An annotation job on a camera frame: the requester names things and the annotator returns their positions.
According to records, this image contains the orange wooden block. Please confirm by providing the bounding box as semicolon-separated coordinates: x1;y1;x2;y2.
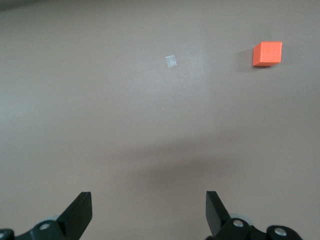
252;41;283;68

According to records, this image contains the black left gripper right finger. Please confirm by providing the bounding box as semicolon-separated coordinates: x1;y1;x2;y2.
204;191;305;240

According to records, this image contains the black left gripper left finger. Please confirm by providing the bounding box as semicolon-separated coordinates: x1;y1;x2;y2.
0;191;93;240

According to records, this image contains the small clear tape piece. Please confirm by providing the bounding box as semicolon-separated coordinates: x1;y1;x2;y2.
165;54;178;69

